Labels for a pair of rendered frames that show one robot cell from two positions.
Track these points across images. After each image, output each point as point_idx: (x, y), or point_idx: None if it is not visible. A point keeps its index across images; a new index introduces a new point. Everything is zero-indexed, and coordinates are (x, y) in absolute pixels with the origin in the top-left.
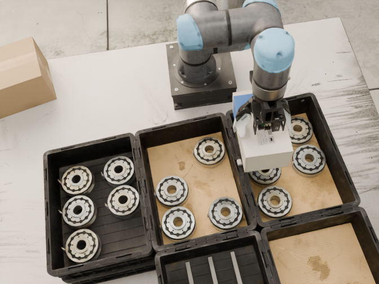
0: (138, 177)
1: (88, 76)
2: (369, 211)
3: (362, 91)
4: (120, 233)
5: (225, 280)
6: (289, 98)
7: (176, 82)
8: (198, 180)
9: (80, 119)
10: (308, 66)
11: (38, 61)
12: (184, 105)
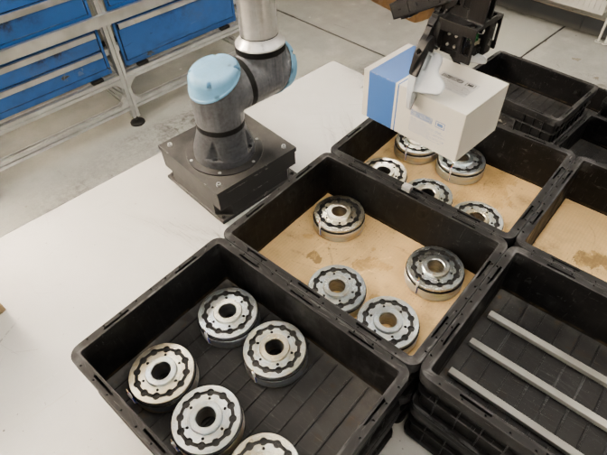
0: (284, 285)
1: (46, 252)
2: None
3: None
4: (307, 406)
5: (519, 356)
6: None
7: (211, 177)
8: (355, 260)
9: (74, 313)
10: (344, 109)
11: None
12: (236, 209)
